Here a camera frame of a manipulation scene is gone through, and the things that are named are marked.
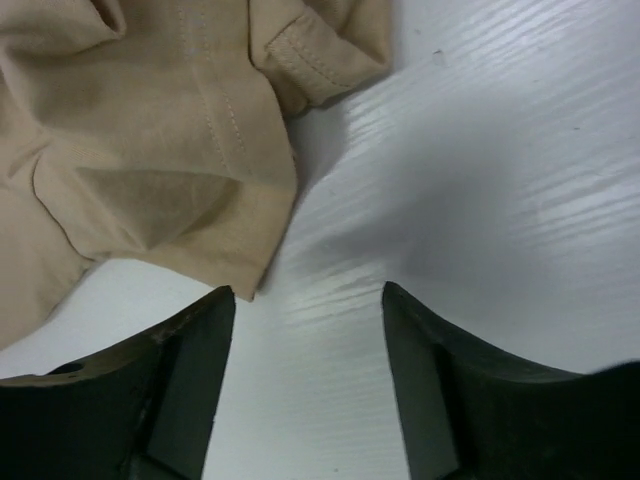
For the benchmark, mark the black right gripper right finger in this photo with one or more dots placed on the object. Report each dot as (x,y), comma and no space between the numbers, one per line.
(470,410)

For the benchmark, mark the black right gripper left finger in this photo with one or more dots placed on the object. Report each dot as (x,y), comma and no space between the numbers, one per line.
(143,408)

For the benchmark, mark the beige t shirt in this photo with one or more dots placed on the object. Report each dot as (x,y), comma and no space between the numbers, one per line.
(155,131)

